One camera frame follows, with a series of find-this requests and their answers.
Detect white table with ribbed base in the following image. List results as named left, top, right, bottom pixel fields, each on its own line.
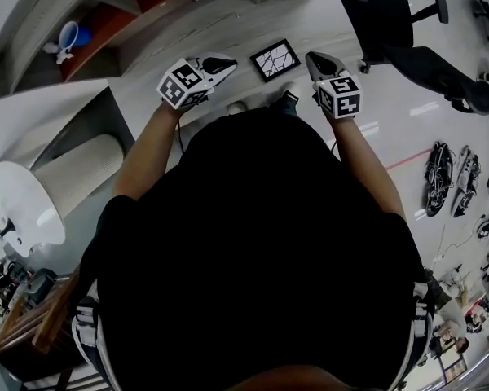
left=0, top=134, right=126, bottom=258

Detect person's grey trousers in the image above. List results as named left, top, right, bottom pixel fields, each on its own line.
left=268, top=91, right=299, bottom=117

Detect person's right white shoe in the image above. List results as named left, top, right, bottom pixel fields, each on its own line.
left=282, top=81, right=302, bottom=101

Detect white gear bundle with cables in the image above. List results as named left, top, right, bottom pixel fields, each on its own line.
left=452, top=144, right=482, bottom=219

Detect black white harness strap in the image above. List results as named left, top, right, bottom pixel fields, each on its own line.
left=409, top=281, right=435, bottom=366
left=71, top=295, right=111, bottom=386

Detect grey wooden shelf unit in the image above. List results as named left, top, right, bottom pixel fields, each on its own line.
left=0, top=0, right=331, bottom=99

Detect black office chair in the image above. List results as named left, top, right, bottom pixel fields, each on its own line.
left=332, top=0, right=489, bottom=116

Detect blue plastic cup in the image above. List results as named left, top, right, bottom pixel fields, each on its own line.
left=58, top=20, right=94, bottom=49

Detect person's face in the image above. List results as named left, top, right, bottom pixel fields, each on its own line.
left=231, top=364, right=392, bottom=391

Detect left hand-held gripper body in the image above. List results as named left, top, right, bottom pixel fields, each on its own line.
left=156, top=56, right=217, bottom=112

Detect small white figurine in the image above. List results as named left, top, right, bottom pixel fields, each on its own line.
left=43, top=41, right=75, bottom=65

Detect small black tabletop object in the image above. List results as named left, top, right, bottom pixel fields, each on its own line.
left=0, top=213, right=17, bottom=246

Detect person's left forearm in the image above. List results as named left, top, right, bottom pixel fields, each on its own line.
left=112, top=106, right=184, bottom=203

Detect black framed white picture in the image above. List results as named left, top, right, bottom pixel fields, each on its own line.
left=249, top=37, right=302, bottom=83

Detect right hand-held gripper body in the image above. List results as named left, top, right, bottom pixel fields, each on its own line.
left=311, top=71, right=365, bottom=121

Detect person's right forearm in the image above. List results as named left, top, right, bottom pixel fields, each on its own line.
left=328, top=118, right=407, bottom=219

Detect black gear bundle with cables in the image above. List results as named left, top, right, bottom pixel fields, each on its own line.
left=425, top=140, right=456, bottom=218

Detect person's black shirt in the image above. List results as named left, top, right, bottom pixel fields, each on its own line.
left=79, top=106, right=433, bottom=391

